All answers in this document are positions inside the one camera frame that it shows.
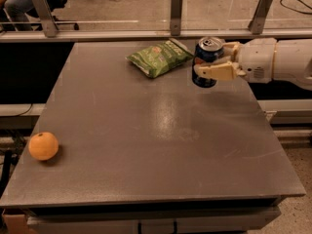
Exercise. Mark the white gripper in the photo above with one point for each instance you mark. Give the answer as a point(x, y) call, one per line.
point(256, 60)

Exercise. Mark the blue pepsi can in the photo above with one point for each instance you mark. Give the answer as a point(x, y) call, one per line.
point(207, 50)

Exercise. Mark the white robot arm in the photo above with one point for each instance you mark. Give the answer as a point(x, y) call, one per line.
point(292, 62)

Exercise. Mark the green jalapeno chip bag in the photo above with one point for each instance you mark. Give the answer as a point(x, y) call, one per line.
point(160, 58)

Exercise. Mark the black office chair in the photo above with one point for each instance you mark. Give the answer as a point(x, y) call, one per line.
point(52, 5)

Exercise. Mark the orange fruit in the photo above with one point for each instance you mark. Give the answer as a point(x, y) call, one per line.
point(43, 146)

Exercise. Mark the seated person in jeans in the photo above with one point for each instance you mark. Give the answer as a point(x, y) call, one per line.
point(15, 10)

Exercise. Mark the cardboard box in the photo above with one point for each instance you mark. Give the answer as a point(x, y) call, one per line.
point(16, 222)

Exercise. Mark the metal window rail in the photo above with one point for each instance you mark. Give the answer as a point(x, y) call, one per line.
point(140, 35)

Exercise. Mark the right metal glass bracket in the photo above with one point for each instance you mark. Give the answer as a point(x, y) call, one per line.
point(257, 23)

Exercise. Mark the metal glass bracket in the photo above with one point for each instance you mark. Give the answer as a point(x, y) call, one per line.
point(257, 23)
point(175, 18)
point(44, 13)

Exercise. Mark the middle metal glass bracket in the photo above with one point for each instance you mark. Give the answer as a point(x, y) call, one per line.
point(175, 18)

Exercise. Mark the left metal glass bracket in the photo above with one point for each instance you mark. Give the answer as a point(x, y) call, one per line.
point(44, 13)

